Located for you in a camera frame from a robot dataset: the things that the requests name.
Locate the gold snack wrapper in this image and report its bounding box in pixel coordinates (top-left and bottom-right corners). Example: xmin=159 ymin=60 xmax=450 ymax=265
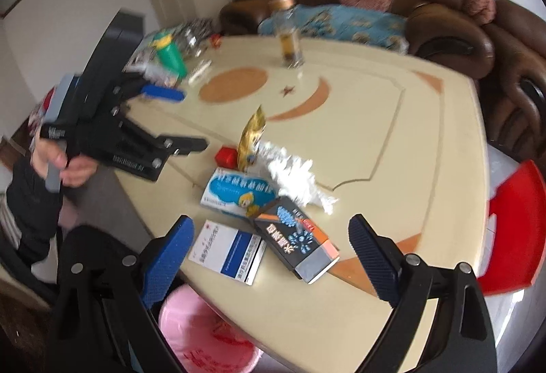
xmin=237 ymin=106 xmax=267 ymax=172

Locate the black orange cardboard box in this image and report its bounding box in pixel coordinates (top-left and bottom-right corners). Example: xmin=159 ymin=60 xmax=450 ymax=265
xmin=252 ymin=197 xmax=341 ymax=284

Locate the person's black sleeve forearm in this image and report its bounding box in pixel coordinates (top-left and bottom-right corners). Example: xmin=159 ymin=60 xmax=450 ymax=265
xmin=1 ymin=158 xmax=63 ymax=268

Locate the pink trash bag bin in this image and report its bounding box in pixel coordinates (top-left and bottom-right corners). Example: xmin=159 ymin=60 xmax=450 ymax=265
xmin=158 ymin=284 xmax=263 ymax=373

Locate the person's left hand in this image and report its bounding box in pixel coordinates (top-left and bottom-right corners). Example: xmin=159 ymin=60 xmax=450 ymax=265
xmin=30 ymin=137 xmax=98 ymax=188

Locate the green plastic bottle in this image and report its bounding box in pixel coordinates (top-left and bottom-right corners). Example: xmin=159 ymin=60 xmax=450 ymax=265
xmin=152 ymin=32 xmax=188 ymax=78

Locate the small red box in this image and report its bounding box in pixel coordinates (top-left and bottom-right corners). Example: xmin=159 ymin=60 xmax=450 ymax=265
xmin=215 ymin=146 xmax=238 ymax=170

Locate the glass jar with metal lid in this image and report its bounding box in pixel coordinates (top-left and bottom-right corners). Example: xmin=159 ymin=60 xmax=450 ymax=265
xmin=174 ymin=19 xmax=214 ymax=59

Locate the white blue striped medicine box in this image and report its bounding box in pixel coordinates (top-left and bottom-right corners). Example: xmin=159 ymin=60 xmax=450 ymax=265
xmin=189 ymin=220 xmax=267 ymax=285

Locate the white crumpled tissue paper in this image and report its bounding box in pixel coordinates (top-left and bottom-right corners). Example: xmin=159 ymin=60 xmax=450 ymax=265
xmin=249 ymin=140 xmax=338 ymax=216

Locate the glass bottle with gold cap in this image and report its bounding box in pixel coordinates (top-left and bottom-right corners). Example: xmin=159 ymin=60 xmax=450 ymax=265
xmin=269 ymin=0 xmax=304 ymax=68

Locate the red plastic chair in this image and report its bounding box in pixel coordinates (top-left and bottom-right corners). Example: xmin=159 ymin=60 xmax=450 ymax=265
xmin=477 ymin=160 xmax=545 ymax=296

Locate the blue patterned sofa cover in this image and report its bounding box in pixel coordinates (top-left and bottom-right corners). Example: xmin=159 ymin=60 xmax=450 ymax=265
xmin=257 ymin=4 xmax=409 ymax=54

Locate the brown leather armchair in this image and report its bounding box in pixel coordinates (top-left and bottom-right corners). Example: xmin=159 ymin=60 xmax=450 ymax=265
xmin=479 ymin=0 xmax=545 ymax=171

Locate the long brown leather sofa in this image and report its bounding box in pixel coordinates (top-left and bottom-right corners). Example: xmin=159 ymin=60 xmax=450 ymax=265
xmin=217 ymin=0 xmax=497 ymax=80

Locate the pink round cushion on top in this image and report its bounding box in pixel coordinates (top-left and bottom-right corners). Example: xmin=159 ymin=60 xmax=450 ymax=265
xmin=462 ymin=0 xmax=496 ymax=26

